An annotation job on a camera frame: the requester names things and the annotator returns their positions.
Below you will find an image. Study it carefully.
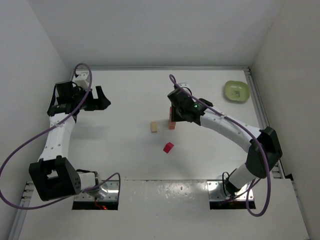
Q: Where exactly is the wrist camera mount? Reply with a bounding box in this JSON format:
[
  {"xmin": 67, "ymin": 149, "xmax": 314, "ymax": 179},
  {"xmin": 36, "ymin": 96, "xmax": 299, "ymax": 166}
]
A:
[
  {"xmin": 72, "ymin": 71, "xmax": 90, "ymax": 90},
  {"xmin": 178, "ymin": 82, "xmax": 190, "ymax": 89}
]

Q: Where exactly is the orange cube block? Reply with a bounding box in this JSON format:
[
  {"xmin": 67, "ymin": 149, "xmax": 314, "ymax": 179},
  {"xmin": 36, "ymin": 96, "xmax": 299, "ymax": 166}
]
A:
[{"xmin": 168, "ymin": 125, "xmax": 176, "ymax": 130}]

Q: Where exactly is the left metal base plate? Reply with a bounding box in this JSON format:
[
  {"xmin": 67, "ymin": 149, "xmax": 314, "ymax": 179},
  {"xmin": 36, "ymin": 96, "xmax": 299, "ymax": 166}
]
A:
[{"xmin": 73, "ymin": 180, "xmax": 119, "ymax": 202}]

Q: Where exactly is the metal base plate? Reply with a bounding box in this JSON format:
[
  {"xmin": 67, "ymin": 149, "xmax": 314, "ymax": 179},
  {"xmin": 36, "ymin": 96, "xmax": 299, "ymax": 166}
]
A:
[
  {"xmin": 73, "ymin": 180, "xmax": 119, "ymax": 202},
  {"xmin": 207, "ymin": 180, "xmax": 254, "ymax": 202}
]

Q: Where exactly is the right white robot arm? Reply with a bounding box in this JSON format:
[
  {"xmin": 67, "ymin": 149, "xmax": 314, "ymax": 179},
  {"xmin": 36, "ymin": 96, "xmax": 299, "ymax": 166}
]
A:
[{"xmin": 167, "ymin": 88, "xmax": 283, "ymax": 196}]

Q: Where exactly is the magenta roof block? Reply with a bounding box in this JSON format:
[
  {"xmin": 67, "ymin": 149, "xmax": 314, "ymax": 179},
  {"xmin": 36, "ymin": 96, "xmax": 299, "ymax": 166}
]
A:
[{"xmin": 163, "ymin": 142, "xmax": 174, "ymax": 154}]

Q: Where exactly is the green plastic bowl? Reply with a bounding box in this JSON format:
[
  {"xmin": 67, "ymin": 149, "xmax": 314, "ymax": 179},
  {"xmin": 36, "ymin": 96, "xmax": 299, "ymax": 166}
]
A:
[{"xmin": 223, "ymin": 80, "xmax": 250, "ymax": 104}]

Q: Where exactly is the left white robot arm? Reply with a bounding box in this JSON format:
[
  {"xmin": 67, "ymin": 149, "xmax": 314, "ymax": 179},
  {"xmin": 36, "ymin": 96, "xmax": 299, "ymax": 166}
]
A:
[{"xmin": 28, "ymin": 81, "xmax": 111, "ymax": 201}]

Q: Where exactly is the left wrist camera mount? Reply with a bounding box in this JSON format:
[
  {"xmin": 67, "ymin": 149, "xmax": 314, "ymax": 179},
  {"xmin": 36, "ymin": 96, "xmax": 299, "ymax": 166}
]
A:
[{"xmin": 72, "ymin": 71, "xmax": 90, "ymax": 90}]

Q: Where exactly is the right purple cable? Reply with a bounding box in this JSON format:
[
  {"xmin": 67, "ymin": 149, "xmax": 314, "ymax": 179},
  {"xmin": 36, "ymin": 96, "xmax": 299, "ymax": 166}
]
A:
[{"xmin": 168, "ymin": 73, "xmax": 273, "ymax": 217}]

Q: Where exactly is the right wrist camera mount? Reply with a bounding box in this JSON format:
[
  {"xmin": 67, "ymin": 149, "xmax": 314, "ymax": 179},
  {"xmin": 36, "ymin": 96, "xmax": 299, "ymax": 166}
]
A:
[{"xmin": 178, "ymin": 82, "xmax": 190, "ymax": 89}]

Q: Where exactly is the brown printed rectangular block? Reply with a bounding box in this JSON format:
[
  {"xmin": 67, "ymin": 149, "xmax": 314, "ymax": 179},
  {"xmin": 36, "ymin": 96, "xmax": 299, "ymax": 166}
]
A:
[{"xmin": 169, "ymin": 106, "xmax": 175, "ymax": 122}]

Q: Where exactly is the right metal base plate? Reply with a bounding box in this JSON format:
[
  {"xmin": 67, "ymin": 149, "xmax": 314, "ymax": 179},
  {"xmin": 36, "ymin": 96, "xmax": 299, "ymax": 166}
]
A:
[{"xmin": 207, "ymin": 180, "xmax": 254, "ymax": 202}]

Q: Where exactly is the natural wood long block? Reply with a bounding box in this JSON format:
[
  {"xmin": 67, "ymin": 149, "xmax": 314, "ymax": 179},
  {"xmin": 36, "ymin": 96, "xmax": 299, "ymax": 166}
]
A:
[{"xmin": 150, "ymin": 121, "xmax": 158, "ymax": 133}]

